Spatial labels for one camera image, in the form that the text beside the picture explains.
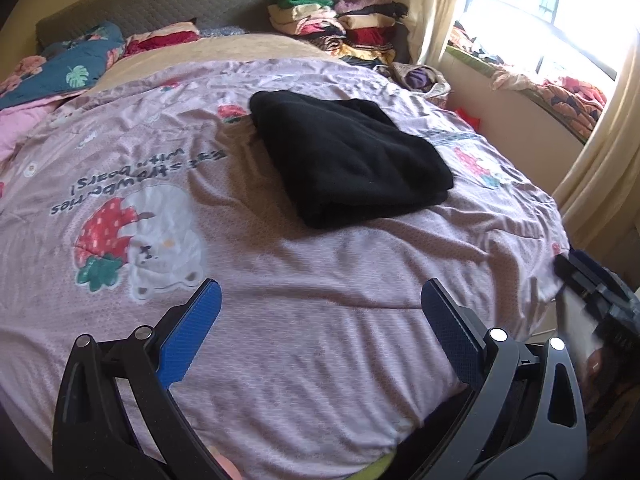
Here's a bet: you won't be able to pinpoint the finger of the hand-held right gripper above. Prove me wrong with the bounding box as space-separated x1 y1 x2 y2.
554 248 620 297

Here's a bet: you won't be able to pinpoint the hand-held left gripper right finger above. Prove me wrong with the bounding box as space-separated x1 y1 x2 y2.
420 277 588 480

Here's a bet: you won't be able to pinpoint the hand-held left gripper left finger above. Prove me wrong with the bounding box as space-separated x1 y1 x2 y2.
52 277 228 480

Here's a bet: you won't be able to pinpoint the black sweater with orange cuffs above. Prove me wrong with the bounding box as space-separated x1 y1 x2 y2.
249 90 455 230

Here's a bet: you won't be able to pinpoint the floral bag of clothes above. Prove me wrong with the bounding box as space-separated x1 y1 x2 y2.
387 61 453 108

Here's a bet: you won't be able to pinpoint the pile of folded clothes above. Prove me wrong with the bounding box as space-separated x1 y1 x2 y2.
267 0 411 66

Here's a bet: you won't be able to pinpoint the person's left hand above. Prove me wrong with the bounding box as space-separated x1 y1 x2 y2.
207 447 246 480

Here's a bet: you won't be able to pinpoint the cream curtain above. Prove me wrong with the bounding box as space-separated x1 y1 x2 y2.
407 0 481 68
550 50 640 271

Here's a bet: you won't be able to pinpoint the person's black pants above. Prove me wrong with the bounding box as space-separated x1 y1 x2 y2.
395 390 481 480

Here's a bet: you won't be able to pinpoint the pink strawberry printed duvet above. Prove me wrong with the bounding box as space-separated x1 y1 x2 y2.
0 55 571 480

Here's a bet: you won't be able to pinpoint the floral cloth on windowsill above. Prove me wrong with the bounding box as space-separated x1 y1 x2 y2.
445 25 608 146

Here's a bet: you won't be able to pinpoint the red plastic bag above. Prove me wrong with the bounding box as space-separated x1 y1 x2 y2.
452 106 482 133

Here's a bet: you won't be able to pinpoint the pink quilt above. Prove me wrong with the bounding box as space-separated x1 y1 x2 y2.
0 100 66 161

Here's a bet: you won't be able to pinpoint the window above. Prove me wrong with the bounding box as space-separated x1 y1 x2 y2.
450 0 640 81

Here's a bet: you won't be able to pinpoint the beige blanket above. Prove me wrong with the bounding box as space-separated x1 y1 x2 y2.
95 35 341 93

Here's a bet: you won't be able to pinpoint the blue floral quilt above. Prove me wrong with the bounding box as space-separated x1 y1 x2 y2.
0 21 126 111

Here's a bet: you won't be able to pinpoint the red and pink cloth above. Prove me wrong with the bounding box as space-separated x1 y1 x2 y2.
122 22 201 58

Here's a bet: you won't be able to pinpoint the blue patterned pillow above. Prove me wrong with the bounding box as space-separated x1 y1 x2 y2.
197 24 248 38

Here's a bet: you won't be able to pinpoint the grey quilted headboard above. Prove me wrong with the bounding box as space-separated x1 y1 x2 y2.
35 0 291 53

